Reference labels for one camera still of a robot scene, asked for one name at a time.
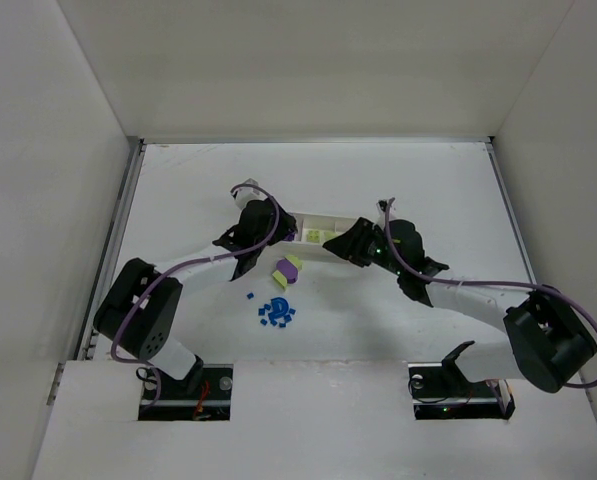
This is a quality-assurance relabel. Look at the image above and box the green curved lego with studs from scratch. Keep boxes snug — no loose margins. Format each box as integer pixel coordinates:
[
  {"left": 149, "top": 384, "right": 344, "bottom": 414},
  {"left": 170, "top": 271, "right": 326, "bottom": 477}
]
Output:
[{"left": 285, "top": 255, "right": 303, "bottom": 271}]

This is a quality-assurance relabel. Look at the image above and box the purple oval lego piece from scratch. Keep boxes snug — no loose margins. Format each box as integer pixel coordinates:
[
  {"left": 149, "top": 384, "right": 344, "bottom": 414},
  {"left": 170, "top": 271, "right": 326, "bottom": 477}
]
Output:
[{"left": 274, "top": 258, "right": 300, "bottom": 285}]

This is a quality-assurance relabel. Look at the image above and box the green curved lego piece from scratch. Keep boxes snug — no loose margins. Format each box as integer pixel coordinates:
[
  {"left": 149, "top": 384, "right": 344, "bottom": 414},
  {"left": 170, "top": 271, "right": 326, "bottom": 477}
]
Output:
[{"left": 272, "top": 270, "right": 289, "bottom": 290}]

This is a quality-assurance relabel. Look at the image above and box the blue arch lego piece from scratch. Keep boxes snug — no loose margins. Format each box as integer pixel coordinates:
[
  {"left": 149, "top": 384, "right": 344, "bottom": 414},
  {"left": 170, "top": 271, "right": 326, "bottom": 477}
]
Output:
[{"left": 268, "top": 297, "right": 290, "bottom": 320}]

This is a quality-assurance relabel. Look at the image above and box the green square lego brick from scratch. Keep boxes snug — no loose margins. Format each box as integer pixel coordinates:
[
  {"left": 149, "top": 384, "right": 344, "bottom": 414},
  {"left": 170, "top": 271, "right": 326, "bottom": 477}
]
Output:
[{"left": 304, "top": 229, "right": 322, "bottom": 244}]

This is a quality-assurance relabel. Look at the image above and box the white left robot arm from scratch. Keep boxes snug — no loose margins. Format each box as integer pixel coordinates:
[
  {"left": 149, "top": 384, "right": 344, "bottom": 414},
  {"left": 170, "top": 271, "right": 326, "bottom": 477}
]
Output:
[{"left": 93, "top": 199, "right": 297, "bottom": 394}]

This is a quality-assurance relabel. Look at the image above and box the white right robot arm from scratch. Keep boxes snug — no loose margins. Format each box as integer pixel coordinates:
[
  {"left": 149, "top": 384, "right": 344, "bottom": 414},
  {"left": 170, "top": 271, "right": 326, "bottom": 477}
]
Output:
[{"left": 323, "top": 218, "right": 597, "bottom": 393}]

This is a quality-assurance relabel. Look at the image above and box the pile of small blue legos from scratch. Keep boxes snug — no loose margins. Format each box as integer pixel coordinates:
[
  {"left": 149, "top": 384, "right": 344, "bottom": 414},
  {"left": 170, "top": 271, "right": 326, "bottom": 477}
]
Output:
[{"left": 258, "top": 303, "right": 296, "bottom": 329}]

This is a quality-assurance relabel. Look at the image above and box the white divided sorting tray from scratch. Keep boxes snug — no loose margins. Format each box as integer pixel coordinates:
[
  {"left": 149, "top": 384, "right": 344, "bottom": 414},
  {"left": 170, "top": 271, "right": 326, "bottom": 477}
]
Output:
[{"left": 276, "top": 212, "right": 358, "bottom": 263}]

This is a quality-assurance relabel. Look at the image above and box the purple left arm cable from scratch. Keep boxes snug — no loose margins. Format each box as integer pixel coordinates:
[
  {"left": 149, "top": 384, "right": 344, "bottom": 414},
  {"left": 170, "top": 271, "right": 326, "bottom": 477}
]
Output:
[{"left": 110, "top": 183, "right": 282, "bottom": 396}]

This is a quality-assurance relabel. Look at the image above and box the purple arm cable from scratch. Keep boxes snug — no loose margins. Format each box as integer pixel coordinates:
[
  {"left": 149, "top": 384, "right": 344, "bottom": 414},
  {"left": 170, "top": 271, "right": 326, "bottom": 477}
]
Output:
[
  {"left": 110, "top": 183, "right": 282, "bottom": 396},
  {"left": 383, "top": 197, "right": 597, "bottom": 389}
]

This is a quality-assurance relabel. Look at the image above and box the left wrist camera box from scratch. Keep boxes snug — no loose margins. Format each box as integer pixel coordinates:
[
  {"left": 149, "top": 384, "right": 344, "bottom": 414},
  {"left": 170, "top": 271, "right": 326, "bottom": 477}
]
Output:
[{"left": 231, "top": 178, "right": 264, "bottom": 210}]

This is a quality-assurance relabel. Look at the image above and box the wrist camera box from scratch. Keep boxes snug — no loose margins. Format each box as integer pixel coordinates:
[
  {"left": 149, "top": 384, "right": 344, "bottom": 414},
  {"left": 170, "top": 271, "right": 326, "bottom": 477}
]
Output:
[
  {"left": 376, "top": 199, "right": 398, "bottom": 229},
  {"left": 231, "top": 178, "right": 264, "bottom": 210}
]

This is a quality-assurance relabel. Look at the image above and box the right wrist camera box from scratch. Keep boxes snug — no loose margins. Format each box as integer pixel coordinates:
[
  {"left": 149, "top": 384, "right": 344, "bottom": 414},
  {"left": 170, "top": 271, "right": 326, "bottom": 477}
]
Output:
[{"left": 376, "top": 199, "right": 398, "bottom": 229}]

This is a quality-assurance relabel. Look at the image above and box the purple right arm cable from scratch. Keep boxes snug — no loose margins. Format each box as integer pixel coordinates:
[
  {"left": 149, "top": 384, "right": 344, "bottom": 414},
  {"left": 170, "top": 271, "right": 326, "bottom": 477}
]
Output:
[{"left": 383, "top": 197, "right": 597, "bottom": 389}]

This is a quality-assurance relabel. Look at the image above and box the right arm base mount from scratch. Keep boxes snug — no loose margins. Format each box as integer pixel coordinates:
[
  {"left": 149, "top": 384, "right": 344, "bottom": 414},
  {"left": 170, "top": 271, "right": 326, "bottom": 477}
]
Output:
[{"left": 407, "top": 341, "right": 516, "bottom": 421}]

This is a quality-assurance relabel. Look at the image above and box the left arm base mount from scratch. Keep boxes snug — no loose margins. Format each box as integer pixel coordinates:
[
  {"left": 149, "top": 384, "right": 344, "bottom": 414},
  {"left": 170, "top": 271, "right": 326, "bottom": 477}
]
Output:
[{"left": 136, "top": 364, "right": 234, "bottom": 422}]

